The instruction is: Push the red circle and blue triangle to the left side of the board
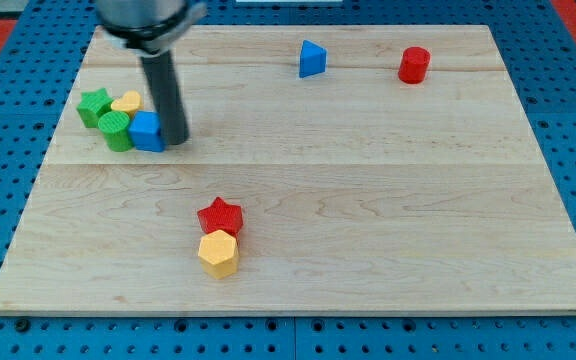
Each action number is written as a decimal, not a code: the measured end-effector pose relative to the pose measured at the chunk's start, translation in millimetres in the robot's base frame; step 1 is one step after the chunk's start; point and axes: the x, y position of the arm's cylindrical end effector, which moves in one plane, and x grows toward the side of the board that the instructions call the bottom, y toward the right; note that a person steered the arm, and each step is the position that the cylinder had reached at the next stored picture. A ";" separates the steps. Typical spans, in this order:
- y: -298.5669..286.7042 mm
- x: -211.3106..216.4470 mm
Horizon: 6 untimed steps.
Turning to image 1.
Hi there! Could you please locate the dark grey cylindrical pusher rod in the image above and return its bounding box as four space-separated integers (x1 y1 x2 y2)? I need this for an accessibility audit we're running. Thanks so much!
141 50 190 145

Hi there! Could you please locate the blue triangle block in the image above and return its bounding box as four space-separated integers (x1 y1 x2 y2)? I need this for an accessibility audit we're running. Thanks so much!
298 40 327 78

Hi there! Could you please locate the blue cube block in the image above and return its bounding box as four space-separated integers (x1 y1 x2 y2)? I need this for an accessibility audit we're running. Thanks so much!
128 111 165 152

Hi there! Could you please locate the wooden board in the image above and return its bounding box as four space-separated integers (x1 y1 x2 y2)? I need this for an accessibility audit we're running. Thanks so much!
0 25 576 317

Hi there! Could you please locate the yellow hexagon block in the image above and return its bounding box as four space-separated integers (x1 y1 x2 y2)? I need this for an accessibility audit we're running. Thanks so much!
198 230 239 279

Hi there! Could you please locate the green cylinder block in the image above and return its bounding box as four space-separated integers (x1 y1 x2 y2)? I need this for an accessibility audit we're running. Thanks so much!
98 111 133 152

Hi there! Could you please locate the green star block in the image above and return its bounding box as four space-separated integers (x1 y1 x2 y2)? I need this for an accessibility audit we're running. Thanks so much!
76 88 113 128

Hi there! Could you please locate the red cylinder block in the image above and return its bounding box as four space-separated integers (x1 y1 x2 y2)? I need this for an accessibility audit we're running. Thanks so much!
398 46 431 84

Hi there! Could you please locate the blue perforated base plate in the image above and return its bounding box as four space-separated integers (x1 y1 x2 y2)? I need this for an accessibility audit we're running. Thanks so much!
0 1 576 359

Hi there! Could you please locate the yellow heart block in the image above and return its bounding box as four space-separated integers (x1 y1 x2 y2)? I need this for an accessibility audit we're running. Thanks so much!
111 90 144 118

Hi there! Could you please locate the red star block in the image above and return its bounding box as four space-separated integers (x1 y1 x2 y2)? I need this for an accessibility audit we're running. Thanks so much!
197 197 244 237

